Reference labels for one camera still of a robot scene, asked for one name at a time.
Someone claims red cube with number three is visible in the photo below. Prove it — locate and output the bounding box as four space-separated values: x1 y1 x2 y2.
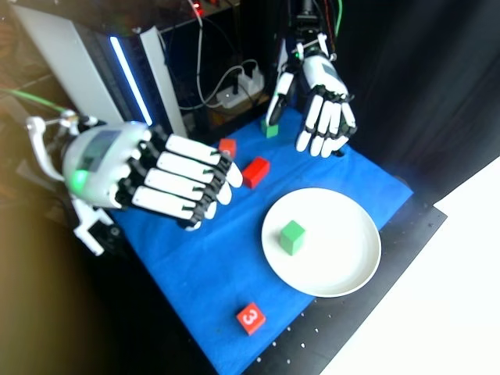
235 302 267 336

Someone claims grey cable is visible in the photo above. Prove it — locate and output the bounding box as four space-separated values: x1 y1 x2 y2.
193 15 259 110

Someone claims tall red block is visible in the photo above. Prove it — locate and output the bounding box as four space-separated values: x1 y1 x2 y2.
241 156 271 190

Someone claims black backdrop curtain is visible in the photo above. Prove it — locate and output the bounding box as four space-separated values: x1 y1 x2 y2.
335 0 500 196

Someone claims white robot body column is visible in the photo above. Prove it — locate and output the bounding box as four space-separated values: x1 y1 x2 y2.
11 3 188 138

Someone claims tall green block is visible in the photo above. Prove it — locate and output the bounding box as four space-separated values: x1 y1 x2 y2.
280 220 306 257

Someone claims blue cloth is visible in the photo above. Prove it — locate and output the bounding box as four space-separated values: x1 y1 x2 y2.
111 105 415 375

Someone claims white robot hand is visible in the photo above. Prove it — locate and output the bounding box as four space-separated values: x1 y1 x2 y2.
266 38 357 159
61 121 244 232

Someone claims white round plate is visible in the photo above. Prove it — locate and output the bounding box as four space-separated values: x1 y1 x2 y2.
260 187 383 298

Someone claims white power strip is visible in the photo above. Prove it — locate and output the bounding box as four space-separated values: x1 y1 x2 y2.
216 64 266 109

